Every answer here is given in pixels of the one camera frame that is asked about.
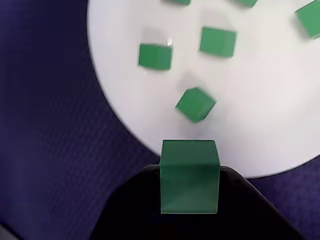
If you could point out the blue woven tablecloth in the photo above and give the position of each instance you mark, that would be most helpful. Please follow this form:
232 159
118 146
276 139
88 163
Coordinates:
50 100

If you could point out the white round plate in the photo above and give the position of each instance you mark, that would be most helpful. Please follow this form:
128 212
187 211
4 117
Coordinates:
250 100

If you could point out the green plastic cube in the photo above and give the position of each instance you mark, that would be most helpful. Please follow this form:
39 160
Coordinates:
178 1
195 105
217 42
188 180
246 2
310 21
155 57

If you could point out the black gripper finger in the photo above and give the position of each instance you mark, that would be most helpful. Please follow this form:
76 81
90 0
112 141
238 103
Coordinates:
250 215
130 212

